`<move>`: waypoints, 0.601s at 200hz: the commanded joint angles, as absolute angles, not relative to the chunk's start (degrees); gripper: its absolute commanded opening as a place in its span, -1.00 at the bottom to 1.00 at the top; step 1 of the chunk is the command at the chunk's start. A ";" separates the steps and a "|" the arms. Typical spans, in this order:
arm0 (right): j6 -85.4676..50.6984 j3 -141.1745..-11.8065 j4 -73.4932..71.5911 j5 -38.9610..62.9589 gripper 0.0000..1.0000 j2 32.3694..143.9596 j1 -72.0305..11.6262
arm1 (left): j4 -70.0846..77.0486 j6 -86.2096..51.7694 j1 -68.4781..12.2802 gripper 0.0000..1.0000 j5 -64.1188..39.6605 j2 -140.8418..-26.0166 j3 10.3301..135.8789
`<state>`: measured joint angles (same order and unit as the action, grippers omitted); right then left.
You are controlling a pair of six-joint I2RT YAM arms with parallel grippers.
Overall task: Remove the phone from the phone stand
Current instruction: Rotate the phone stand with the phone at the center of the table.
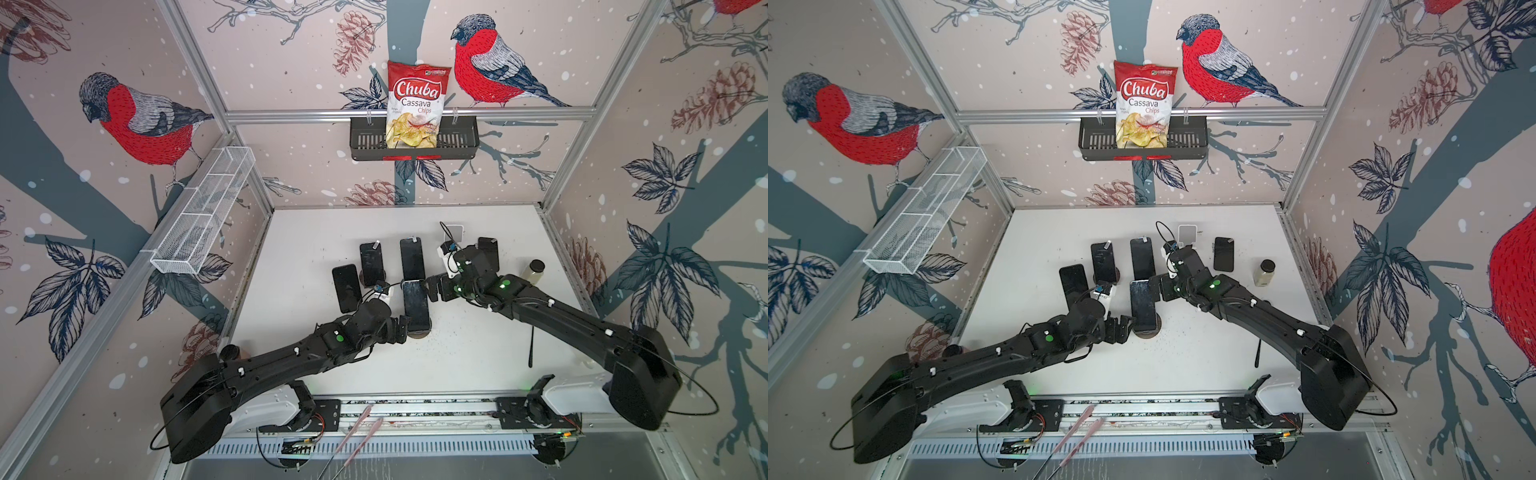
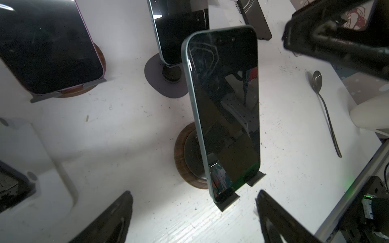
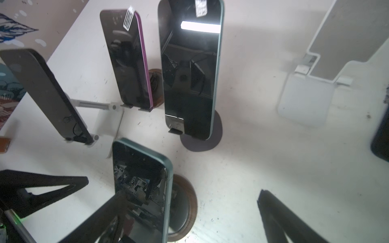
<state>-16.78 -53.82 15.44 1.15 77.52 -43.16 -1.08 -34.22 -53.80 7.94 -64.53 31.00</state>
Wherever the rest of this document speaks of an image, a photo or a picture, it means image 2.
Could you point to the dark metal spoon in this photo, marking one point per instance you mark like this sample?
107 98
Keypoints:
317 82

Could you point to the white mug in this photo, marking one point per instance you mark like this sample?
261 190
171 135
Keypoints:
373 114

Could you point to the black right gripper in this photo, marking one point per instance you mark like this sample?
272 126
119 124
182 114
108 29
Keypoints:
315 31

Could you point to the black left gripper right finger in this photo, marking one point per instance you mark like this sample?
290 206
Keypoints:
277 225

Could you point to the round wooden phone stand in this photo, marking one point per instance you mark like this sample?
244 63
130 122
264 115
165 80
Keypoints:
188 161

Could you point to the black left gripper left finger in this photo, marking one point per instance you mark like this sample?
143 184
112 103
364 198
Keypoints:
112 225

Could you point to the white left phone stand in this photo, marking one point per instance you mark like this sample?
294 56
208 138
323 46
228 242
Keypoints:
35 219

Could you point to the black phone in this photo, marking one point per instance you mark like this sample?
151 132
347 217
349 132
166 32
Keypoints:
29 22
174 21
15 187
253 16

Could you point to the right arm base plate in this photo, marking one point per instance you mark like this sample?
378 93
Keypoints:
367 218

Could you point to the green phone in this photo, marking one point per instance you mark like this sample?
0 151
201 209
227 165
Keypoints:
221 71

